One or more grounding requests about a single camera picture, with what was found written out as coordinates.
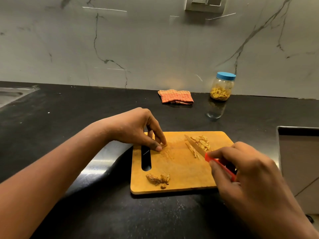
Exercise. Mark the blue-lidded plastic jar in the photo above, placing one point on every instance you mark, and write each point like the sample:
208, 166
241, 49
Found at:
222, 85

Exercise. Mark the person's right hand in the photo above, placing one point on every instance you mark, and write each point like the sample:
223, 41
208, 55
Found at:
254, 184

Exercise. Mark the grey wall switch plate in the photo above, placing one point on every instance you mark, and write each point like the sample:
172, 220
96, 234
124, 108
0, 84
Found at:
205, 3

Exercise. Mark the orange checked cloth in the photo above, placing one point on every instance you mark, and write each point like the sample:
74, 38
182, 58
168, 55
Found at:
176, 97

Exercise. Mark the person's left hand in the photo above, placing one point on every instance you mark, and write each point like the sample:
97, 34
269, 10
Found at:
129, 129

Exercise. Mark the knobby ginger piece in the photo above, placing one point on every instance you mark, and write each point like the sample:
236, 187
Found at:
153, 179

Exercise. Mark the person's left forearm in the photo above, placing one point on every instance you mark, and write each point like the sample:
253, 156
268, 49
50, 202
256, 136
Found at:
44, 186

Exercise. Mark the pile of ginger slices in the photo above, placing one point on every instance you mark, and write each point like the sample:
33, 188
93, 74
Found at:
164, 145

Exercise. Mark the blue jar lid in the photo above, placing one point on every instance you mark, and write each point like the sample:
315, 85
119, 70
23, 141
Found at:
226, 76

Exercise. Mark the beige cabinet door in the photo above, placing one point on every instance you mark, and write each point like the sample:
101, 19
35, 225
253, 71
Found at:
299, 166

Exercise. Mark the steel sink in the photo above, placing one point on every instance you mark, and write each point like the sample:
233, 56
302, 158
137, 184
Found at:
12, 95

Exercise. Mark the wooden cutting board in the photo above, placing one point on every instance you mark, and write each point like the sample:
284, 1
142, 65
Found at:
179, 171

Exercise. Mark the small round ginger end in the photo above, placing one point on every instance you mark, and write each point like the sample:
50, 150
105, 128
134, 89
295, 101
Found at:
163, 186

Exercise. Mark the chopped ginger strips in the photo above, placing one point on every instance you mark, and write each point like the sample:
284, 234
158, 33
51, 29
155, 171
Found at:
203, 141

